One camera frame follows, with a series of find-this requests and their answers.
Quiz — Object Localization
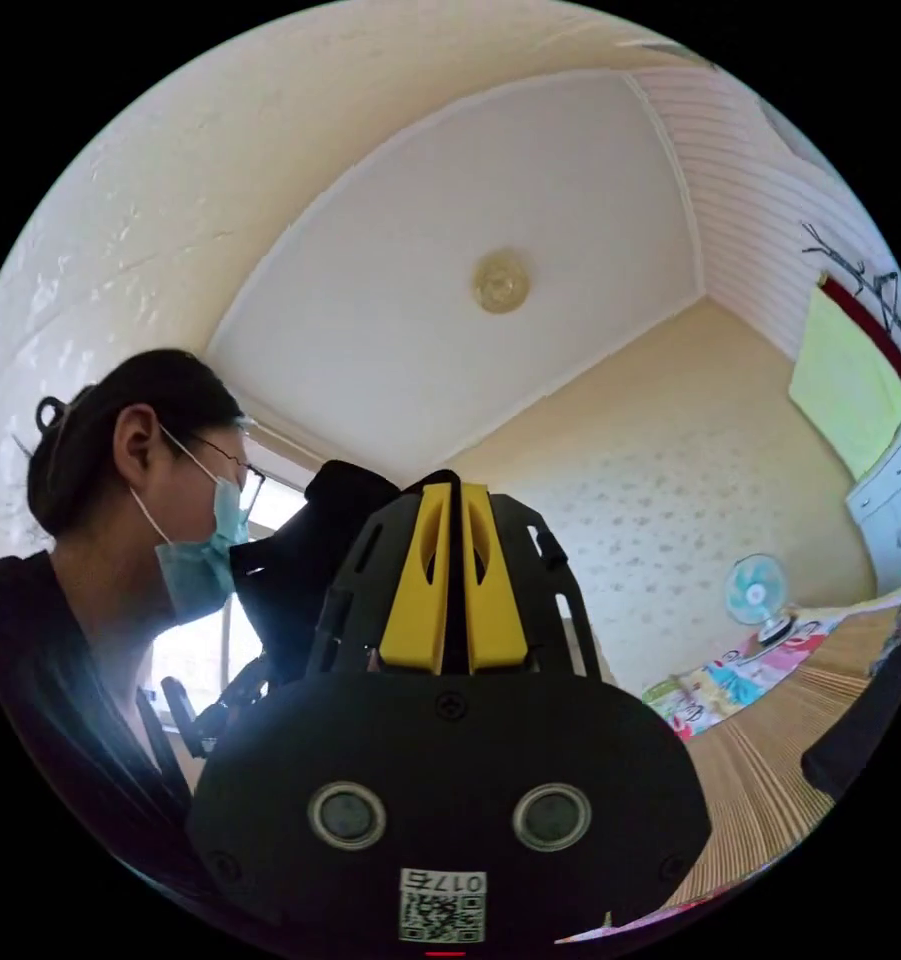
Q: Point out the light green curtain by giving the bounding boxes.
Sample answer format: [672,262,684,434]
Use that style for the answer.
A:
[787,283,901,481]

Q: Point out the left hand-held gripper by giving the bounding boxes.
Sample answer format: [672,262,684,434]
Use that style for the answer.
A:
[193,461,403,756]

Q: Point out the person's body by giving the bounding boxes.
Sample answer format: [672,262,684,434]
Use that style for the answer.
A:
[0,348,268,928]

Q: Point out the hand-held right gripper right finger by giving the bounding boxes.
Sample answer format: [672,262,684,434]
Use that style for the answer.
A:
[461,483,531,674]

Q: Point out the light blue table fan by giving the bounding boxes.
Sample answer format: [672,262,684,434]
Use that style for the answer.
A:
[723,553,800,648]

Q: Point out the round ceiling lamp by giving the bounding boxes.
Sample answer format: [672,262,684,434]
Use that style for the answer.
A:
[471,247,531,316]

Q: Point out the black pants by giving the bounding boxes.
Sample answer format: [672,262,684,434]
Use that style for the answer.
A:
[800,628,901,805]

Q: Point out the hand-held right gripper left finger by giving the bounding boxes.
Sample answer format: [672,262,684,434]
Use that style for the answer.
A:
[378,483,451,674]

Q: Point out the bed with woven mat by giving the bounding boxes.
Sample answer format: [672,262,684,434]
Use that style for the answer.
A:
[554,577,901,946]

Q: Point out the white cupboard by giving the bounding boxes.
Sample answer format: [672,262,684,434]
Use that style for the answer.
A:
[845,419,901,598]

